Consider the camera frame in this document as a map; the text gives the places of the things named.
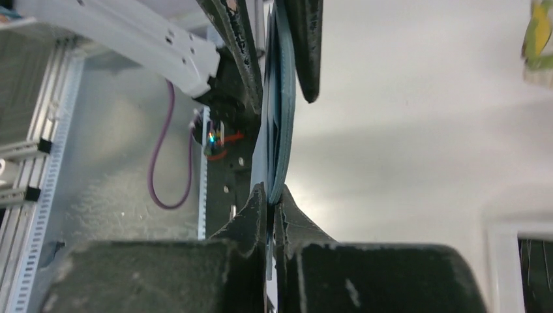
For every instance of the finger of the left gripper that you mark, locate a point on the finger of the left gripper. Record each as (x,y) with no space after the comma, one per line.
(231,20)
(305,18)

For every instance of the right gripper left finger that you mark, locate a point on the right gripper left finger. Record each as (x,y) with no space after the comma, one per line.
(224,273)

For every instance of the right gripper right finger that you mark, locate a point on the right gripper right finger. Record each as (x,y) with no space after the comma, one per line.
(315,273)

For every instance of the blue card holder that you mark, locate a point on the blue card holder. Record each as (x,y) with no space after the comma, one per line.
(271,155)

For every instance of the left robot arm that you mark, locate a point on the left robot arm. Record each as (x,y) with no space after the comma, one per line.
(140,34)

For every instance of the black cards in white bin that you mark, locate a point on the black cards in white bin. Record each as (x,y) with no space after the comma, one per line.
(536,272)

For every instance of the white plastic bin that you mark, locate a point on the white plastic bin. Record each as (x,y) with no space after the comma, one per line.
(502,235)

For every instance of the cream patterned cloth bag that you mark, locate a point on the cream patterned cloth bag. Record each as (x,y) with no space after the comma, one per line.
(536,49)

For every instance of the white cable duct strip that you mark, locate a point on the white cable duct strip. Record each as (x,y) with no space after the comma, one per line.
(37,112)

